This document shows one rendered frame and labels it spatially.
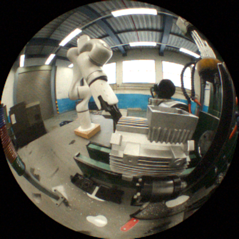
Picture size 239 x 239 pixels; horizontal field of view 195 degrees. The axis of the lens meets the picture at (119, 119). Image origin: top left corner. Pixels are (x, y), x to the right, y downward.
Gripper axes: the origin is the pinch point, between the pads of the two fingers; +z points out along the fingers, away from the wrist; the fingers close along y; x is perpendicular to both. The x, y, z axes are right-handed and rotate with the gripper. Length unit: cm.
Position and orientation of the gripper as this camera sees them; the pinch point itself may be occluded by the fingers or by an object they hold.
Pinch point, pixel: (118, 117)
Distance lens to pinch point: 26.7
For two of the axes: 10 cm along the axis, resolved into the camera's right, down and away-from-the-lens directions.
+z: 4.8, 8.6, 1.6
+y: -2.7, 3.2, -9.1
